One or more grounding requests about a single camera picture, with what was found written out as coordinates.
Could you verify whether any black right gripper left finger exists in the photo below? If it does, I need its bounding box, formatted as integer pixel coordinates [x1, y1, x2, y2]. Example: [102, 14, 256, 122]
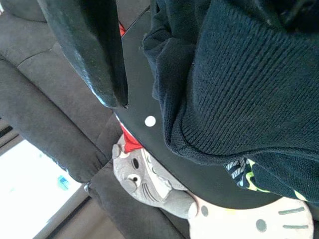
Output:
[36, 0, 130, 109]

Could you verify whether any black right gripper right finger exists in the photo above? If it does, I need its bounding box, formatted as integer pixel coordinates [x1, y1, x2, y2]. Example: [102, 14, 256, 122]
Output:
[256, 0, 319, 32]

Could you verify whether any black shirt with knit collar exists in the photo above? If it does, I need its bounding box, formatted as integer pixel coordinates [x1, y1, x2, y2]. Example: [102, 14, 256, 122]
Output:
[141, 0, 319, 208]

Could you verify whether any dark brown sofa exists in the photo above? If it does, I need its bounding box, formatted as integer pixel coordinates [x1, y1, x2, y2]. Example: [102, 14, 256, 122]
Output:
[0, 0, 191, 239]

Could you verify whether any black folding chair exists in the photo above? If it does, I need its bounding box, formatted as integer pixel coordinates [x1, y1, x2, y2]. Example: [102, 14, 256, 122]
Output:
[120, 7, 284, 210]

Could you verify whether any grey cat plush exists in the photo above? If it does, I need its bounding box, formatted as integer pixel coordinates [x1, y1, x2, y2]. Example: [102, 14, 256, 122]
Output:
[111, 135, 199, 220]

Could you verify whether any pink cat face pillow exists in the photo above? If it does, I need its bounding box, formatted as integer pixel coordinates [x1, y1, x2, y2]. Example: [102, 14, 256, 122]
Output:
[187, 198, 315, 239]

